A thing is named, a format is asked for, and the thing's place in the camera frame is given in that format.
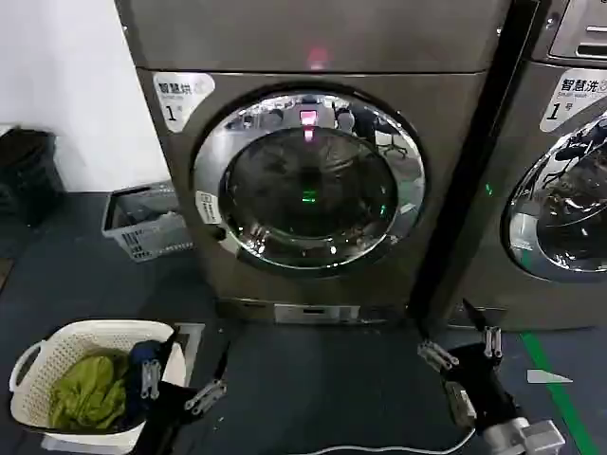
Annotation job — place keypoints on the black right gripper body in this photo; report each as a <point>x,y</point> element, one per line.
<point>476,379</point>

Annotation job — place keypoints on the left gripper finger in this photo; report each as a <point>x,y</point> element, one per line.
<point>206,393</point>
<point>150,379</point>

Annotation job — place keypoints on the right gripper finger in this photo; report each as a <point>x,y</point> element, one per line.
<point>436,353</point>
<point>492,341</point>

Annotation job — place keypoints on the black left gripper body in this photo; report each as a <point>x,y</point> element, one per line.
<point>173,403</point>

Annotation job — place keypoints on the dark blue garment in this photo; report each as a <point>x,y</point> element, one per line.
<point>142,351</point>

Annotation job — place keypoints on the green garment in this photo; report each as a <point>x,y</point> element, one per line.
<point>90,388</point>

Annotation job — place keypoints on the white paper scrap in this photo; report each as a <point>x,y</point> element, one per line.
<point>545,376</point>

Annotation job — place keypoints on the white perforated laundry basket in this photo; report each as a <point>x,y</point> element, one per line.
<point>80,336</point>

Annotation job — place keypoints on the green floor tape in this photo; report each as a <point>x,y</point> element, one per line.
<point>559,393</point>

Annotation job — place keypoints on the grey washer with label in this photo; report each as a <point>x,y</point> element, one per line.
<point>536,265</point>

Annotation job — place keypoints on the grey plastic laundry basket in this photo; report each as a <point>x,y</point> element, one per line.
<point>152,237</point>

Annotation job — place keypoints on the round glass washer door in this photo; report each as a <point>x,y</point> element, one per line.
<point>569,213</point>

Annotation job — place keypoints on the round glass dryer door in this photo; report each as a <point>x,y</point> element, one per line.
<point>308,189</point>

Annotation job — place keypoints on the grey front-load dryer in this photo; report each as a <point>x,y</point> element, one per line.
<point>332,42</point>

